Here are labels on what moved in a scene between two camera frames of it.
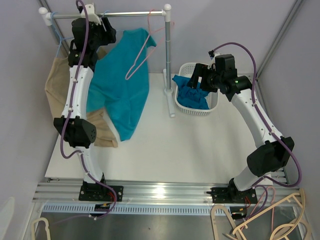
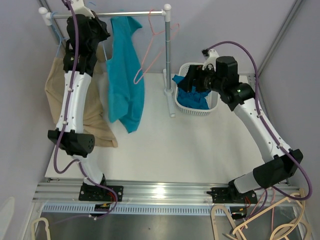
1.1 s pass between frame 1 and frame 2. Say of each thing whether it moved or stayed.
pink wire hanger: moved
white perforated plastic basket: stayed
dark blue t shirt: stayed
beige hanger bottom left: stayed
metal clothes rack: stayed
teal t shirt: moved
